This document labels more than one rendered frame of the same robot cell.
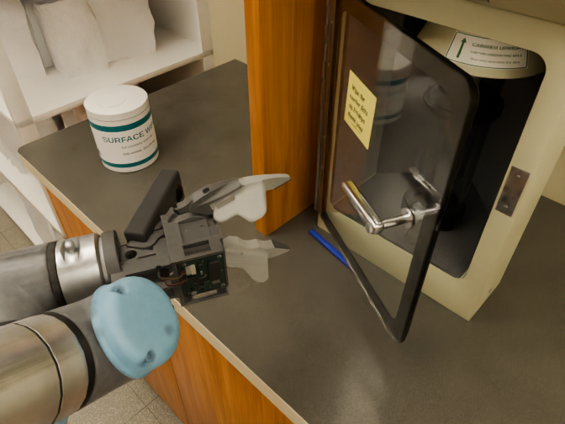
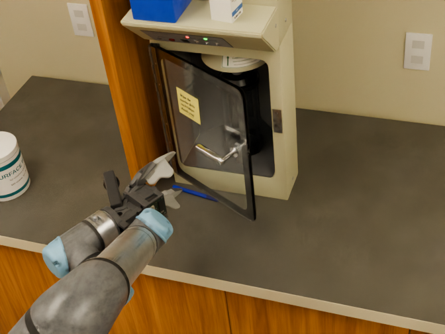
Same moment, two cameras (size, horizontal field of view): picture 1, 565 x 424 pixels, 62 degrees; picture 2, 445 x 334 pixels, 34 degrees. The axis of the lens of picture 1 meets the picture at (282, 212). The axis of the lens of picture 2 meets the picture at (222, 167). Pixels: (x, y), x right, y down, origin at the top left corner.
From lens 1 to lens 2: 1.13 m
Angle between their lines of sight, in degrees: 16
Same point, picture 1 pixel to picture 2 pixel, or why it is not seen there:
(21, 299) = (89, 246)
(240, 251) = not seen: hidden behind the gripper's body
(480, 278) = (283, 171)
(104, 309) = (148, 218)
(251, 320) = (165, 248)
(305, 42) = (138, 73)
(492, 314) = (298, 191)
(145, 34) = not seen: outside the picture
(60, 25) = not seen: outside the picture
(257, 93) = (122, 112)
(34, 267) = (87, 230)
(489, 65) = (244, 65)
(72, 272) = (103, 227)
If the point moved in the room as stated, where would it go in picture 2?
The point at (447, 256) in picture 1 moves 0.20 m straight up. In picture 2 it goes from (262, 167) to (257, 105)
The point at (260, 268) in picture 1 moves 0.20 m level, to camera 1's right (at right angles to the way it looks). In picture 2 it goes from (173, 203) to (253, 172)
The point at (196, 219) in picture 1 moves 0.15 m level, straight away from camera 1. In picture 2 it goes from (141, 187) to (104, 156)
